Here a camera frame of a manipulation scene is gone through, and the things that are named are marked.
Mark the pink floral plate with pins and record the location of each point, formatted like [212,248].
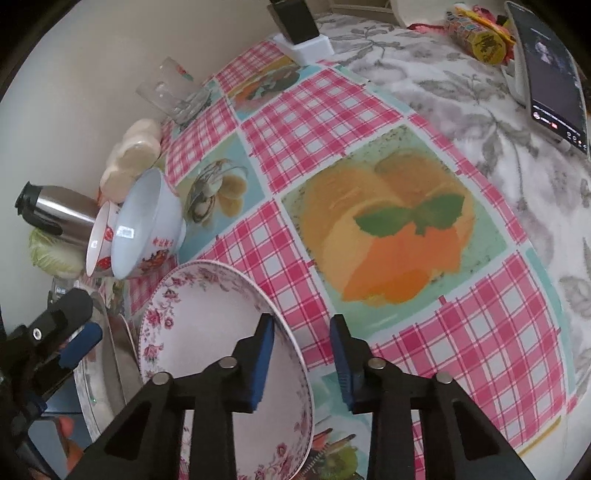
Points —
[203,318]

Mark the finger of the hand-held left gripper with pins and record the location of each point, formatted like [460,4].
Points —
[64,311]
[83,344]

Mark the white device stand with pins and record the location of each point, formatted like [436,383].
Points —
[311,50]

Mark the grey floral cloth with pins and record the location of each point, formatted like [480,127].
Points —
[461,115]

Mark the smartphone with lit screen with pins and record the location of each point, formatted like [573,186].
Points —
[551,69]

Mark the stainless steel kettle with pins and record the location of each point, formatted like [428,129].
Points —
[64,212]

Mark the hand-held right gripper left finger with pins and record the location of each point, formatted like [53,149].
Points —
[261,364]

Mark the yellow snack package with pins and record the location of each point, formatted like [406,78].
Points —
[480,39]

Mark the bag of white buns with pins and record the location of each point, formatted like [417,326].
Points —
[131,152]

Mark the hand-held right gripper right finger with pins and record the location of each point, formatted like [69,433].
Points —
[344,364]

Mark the black device on stand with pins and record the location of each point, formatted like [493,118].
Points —
[295,18]

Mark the large white red-print bowl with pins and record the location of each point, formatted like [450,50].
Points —
[147,221]

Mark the clear drinking glass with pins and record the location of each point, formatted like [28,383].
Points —
[173,90]

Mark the small white red-print bowl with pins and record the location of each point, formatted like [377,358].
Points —
[99,240]

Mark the pink checked tablecloth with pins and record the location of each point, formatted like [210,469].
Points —
[323,115]

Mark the napa cabbage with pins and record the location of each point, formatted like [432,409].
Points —
[53,256]

